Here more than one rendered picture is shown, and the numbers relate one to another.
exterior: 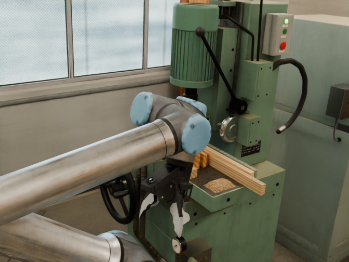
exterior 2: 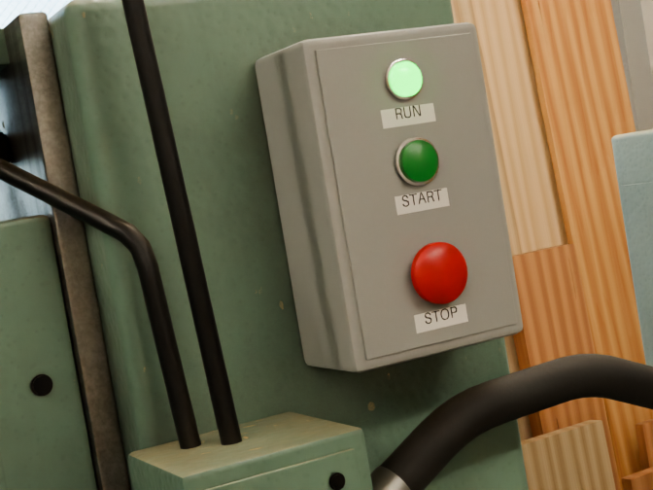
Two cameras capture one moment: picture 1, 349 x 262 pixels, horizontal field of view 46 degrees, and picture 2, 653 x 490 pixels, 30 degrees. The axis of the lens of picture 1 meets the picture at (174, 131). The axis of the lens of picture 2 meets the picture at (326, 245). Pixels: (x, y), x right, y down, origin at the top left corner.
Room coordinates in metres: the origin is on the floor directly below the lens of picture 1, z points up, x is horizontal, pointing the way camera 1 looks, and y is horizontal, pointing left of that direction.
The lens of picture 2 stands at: (1.10, -0.47, 1.41)
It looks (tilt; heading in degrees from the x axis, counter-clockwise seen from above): 3 degrees down; 10
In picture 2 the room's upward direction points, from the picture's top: 9 degrees counter-clockwise
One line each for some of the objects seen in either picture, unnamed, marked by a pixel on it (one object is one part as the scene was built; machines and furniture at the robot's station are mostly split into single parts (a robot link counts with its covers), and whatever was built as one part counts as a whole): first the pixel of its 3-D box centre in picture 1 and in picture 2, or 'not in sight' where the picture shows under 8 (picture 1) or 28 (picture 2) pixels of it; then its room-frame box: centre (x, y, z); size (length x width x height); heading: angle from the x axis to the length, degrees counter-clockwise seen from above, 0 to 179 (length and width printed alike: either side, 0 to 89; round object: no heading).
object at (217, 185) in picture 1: (219, 183); not in sight; (1.34, -0.17, 0.91); 0.10 x 0.07 x 0.02; 126
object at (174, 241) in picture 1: (179, 246); not in sight; (1.31, -0.04, 0.65); 0.06 x 0.04 x 0.08; 36
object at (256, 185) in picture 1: (208, 158); not in sight; (1.53, -0.14, 0.92); 0.60 x 0.02 x 0.04; 36
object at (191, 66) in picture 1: (193, 45); not in sight; (1.64, -0.06, 1.35); 0.18 x 0.18 x 0.31
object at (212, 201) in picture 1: (175, 168); not in sight; (1.52, -0.01, 0.87); 0.61 x 0.30 x 0.06; 36
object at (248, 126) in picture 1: (246, 128); not in sight; (1.63, -0.30, 1.02); 0.09 x 0.07 x 0.12; 36
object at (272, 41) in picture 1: (278, 34); (390, 195); (1.72, -0.40, 1.40); 0.10 x 0.06 x 0.16; 126
